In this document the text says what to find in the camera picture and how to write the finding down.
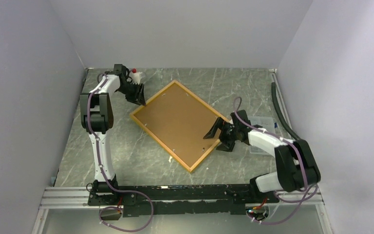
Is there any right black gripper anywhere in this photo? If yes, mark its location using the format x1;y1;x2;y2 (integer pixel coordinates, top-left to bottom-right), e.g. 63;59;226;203
204;117;240;152

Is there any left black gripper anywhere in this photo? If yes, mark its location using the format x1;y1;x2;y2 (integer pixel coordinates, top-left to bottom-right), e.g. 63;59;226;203
117;82;147;107

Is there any brown cardboard backing board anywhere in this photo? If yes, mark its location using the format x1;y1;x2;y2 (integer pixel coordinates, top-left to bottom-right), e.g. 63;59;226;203
133;83;228;169

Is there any yellow wooden picture frame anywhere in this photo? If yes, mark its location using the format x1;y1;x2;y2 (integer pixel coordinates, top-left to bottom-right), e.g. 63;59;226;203
129;79;231;174

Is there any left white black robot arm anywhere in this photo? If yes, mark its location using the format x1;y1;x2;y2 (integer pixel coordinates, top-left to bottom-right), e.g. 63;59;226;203
79;64;146;205

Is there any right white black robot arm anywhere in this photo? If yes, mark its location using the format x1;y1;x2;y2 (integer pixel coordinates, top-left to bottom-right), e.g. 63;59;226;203
204;110;321;202

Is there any clear plastic compartment box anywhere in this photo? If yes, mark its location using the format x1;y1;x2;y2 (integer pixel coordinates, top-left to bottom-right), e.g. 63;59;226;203
248;116;278;156

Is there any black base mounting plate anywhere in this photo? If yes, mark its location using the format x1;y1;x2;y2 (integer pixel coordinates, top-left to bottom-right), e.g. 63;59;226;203
87;182;279;217

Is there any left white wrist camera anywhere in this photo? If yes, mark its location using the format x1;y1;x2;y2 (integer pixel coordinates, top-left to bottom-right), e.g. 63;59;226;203
129;68;145;84

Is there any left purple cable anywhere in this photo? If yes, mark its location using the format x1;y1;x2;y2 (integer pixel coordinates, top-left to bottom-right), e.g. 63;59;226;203
86;72;155;233

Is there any black corrugated hose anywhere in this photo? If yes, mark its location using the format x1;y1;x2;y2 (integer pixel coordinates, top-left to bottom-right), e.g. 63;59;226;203
271;81;300;141

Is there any aluminium extrusion rail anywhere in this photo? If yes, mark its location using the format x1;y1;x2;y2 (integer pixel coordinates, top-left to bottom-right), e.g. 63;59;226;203
40;185;324;209

